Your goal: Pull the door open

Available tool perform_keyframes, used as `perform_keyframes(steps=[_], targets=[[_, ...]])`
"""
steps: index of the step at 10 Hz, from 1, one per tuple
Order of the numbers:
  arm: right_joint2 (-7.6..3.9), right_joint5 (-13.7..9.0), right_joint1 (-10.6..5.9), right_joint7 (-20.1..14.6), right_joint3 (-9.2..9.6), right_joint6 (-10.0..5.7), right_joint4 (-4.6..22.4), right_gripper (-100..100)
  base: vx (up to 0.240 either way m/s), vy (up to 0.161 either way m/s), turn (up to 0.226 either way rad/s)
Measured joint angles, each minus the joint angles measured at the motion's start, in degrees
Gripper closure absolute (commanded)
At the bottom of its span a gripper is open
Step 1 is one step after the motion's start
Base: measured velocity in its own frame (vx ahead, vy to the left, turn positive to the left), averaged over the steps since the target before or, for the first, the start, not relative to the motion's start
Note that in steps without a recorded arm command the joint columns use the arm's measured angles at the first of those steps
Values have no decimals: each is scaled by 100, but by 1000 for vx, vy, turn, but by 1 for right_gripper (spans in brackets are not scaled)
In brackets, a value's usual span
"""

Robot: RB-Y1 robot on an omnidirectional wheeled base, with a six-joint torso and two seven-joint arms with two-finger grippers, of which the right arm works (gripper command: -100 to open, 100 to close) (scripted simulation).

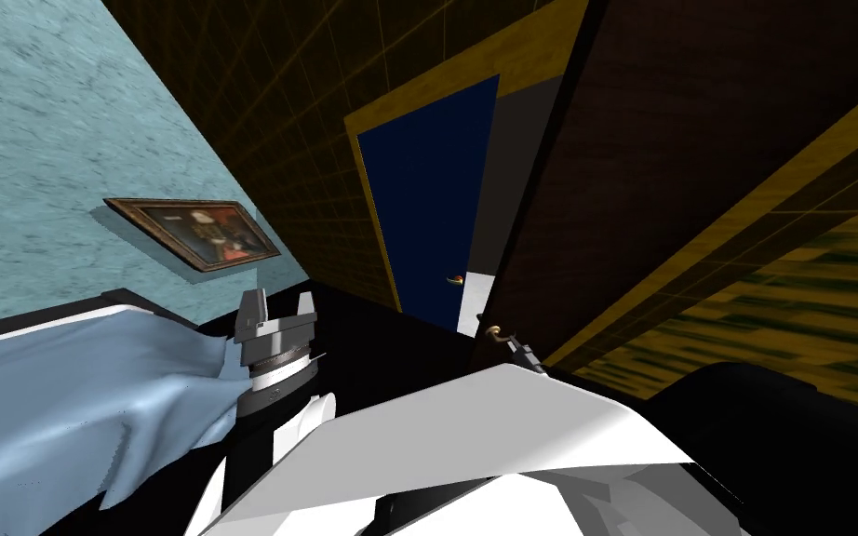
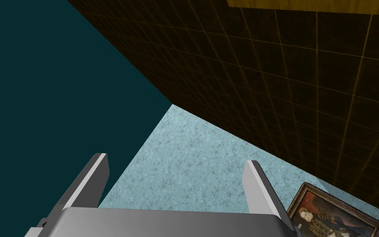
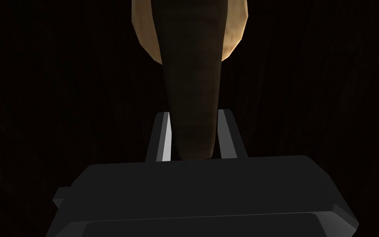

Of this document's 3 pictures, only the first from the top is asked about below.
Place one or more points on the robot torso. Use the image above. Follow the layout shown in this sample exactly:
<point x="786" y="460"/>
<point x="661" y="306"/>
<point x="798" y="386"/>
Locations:
<point x="474" y="432"/>

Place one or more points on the dark brown wooden door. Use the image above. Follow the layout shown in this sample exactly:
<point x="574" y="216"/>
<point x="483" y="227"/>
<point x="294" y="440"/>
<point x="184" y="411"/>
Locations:
<point x="682" y="134"/>

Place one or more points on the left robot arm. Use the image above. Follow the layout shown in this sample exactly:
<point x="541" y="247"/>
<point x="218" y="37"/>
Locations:
<point x="280" y="417"/>

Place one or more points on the brown framed wall picture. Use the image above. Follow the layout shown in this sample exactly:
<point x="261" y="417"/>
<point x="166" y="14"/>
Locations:
<point x="198" y="232"/>

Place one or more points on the bed with pale blue sheet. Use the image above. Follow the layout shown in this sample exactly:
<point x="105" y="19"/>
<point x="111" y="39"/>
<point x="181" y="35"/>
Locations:
<point x="64" y="402"/>

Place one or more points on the dark blue door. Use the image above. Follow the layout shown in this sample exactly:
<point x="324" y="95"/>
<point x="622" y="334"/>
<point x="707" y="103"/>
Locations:
<point x="429" y="201"/>

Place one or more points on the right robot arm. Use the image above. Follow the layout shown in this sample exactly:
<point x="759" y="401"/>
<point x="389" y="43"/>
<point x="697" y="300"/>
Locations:
<point x="779" y="447"/>

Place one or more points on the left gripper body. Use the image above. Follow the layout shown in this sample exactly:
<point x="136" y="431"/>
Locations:
<point x="274" y="339"/>

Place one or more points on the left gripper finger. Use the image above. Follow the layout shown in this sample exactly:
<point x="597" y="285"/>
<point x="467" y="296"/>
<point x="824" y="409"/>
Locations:
<point x="252" y="309"/>
<point x="306" y="307"/>

